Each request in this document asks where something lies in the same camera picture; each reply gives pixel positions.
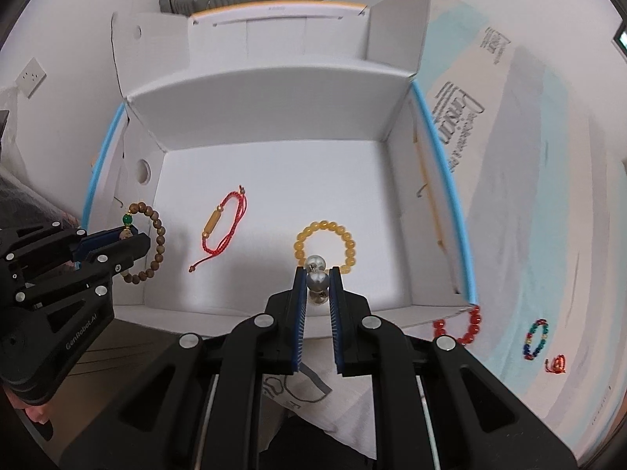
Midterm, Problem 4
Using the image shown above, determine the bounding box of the brown wooden bead bracelet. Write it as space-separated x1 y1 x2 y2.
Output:
117 201 167 285

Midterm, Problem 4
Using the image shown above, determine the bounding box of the white pearl bracelet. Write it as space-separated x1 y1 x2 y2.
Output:
303 253 331 306

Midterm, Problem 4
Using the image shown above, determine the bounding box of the left hand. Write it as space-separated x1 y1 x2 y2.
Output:
4 386 53 441

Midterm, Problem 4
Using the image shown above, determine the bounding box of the white cardboard shoe box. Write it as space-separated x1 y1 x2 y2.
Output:
83 0 476 335

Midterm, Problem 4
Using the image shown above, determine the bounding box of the red bead bracelet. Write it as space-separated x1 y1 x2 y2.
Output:
431 304 483 347

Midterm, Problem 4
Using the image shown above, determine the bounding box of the yellow amber bead bracelet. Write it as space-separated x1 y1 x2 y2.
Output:
292 219 357 276

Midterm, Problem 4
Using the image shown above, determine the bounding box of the multicolour bead bracelet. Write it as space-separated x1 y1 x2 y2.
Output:
523 318 550 362

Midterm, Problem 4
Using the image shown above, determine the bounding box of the white wall socket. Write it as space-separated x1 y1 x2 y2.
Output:
15 57 47 99

